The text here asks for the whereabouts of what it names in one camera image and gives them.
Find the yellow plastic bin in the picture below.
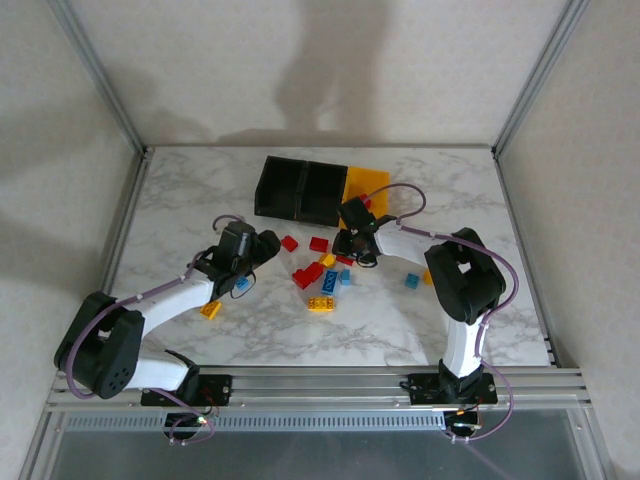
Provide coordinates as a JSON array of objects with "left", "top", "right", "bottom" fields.
[{"left": 342, "top": 164, "right": 391, "bottom": 220}]

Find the small led circuit board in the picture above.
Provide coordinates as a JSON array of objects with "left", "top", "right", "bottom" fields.
[
  {"left": 163, "top": 410, "right": 214, "bottom": 432},
  {"left": 444, "top": 408, "right": 482, "bottom": 432}
]

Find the grey translucent panel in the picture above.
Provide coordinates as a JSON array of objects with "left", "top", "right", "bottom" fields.
[{"left": 29, "top": 409, "right": 609, "bottom": 480}]

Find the thin black left gripper cable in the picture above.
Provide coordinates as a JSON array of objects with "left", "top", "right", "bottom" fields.
[{"left": 229, "top": 272, "right": 257, "bottom": 301}]

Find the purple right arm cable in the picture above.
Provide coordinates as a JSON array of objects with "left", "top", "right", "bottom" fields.
[{"left": 367, "top": 182, "right": 520, "bottom": 444}]

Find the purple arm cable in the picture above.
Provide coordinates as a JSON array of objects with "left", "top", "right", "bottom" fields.
[
  {"left": 367, "top": 182, "right": 520, "bottom": 444},
  {"left": 67, "top": 213, "right": 249, "bottom": 446}
]

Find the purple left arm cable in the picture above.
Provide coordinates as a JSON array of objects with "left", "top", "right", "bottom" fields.
[{"left": 67, "top": 213, "right": 249, "bottom": 446}]

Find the aluminium table side rail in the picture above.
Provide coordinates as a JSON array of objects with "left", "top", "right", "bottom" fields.
[
  {"left": 492, "top": 145, "right": 559, "bottom": 369},
  {"left": 99, "top": 147, "right": 155, "bottom": 301}
]

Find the aluminium mounting rail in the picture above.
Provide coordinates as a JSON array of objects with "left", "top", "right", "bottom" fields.
[{"left": 47, "top": 367, "right": 594, "bottom": 414}]

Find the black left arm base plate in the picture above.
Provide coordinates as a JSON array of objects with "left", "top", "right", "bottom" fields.
[{"left": 141, "top": 374, "right": 234, "bottom": 407}]

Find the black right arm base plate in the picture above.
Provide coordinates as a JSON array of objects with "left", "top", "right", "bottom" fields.
[{"left": 408, "top": 373, "right": 499, "bottom": 406}]

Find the grey slotted cable duct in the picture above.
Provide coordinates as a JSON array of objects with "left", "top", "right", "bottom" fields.
[{"left": 64, "top": 412, "right": 446, "bottom": 432}]

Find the aluminium frame post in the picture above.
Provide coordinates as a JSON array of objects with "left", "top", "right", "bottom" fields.
[
  {"left": 492, "top": 0, "right": 589, "bottom": 156},
  {"left": 47, "top": 0, "right": 151, "bottom": 156}
]

